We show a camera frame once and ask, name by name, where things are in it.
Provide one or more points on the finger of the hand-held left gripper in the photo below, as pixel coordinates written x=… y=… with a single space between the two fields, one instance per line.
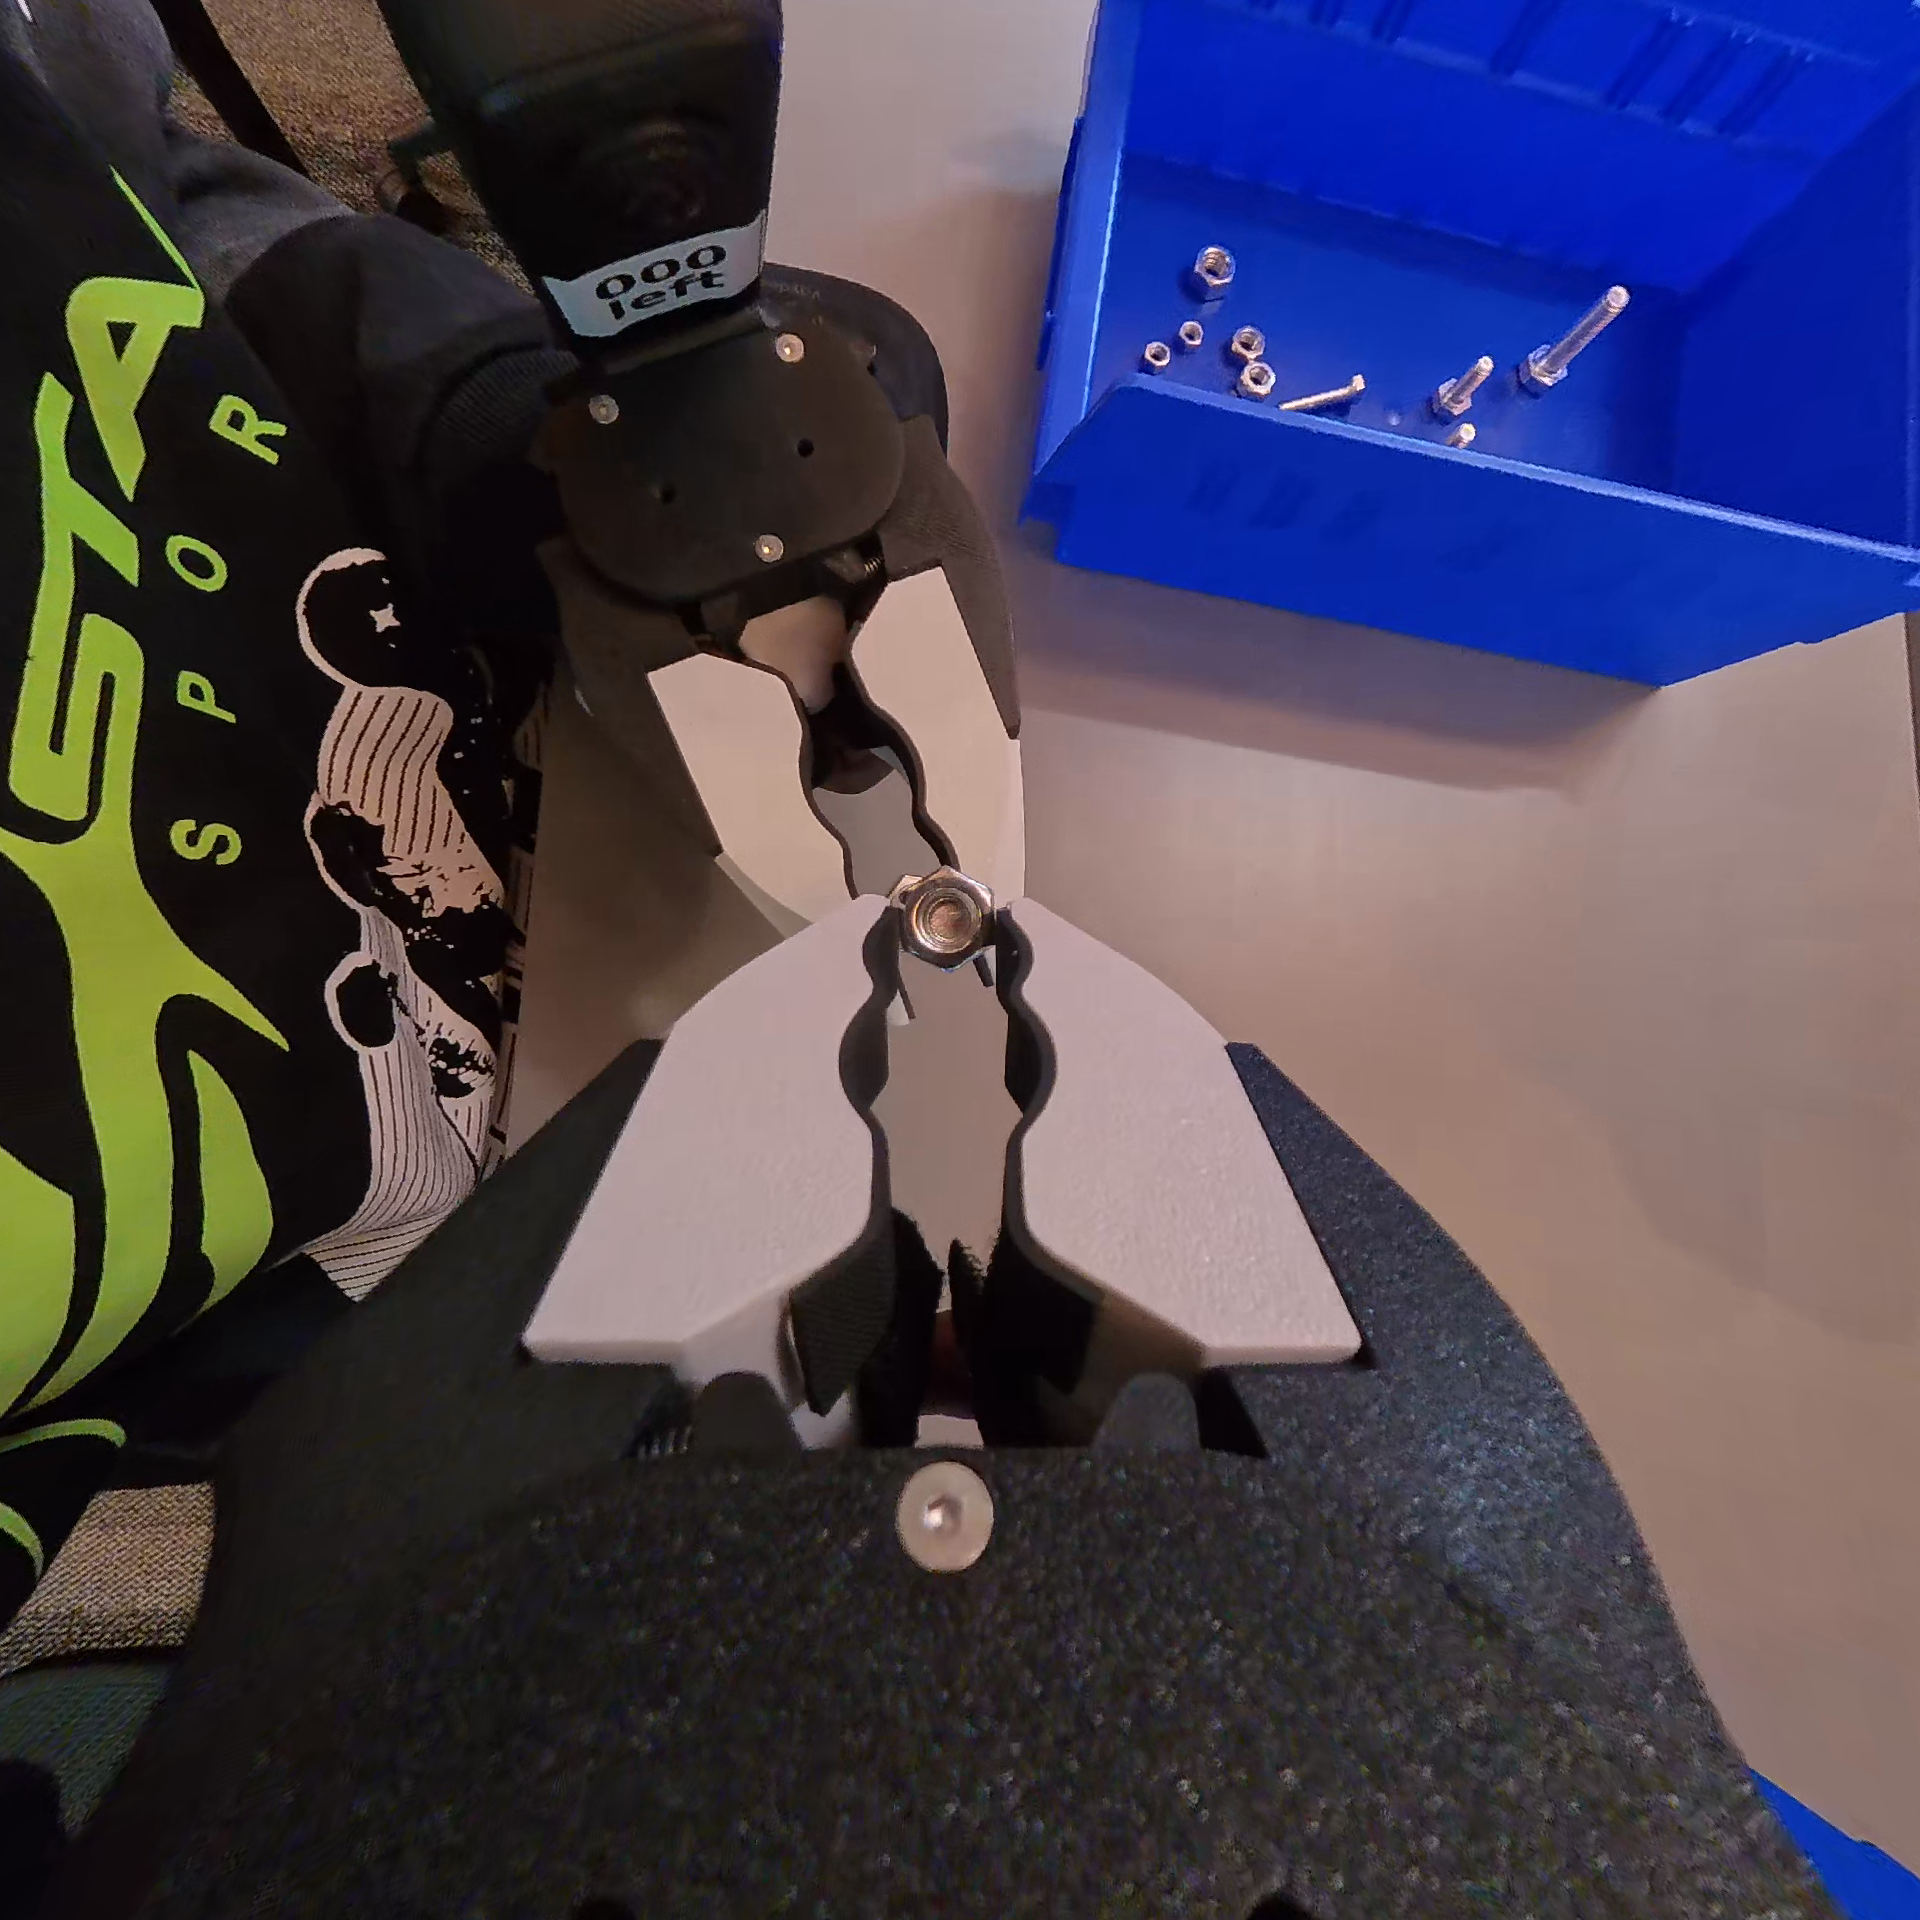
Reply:
x=750 y=767
x=967 y=812

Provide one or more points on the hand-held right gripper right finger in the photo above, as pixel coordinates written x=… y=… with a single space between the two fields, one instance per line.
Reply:
x=1172 y=1171

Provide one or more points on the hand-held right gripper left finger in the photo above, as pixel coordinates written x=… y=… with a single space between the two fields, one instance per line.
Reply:
x=721 y=1171

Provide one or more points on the silver hex nut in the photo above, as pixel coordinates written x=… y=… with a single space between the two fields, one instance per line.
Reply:
x=913 y=915

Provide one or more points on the blue plastic bin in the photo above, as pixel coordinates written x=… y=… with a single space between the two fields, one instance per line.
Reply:
x=1351 y=540
x=1862 y=1876

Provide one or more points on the silver nuts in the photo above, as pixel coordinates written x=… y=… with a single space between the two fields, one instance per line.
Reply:
x=1210 y=270

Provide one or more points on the silver bolts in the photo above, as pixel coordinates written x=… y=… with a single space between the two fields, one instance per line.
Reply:
x=1574 y=338

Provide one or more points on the person's left forearm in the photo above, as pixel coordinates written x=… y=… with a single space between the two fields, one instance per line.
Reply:
x=391 y=392

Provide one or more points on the black printed shirt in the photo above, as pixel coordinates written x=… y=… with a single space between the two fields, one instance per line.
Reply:
x=182 y=751

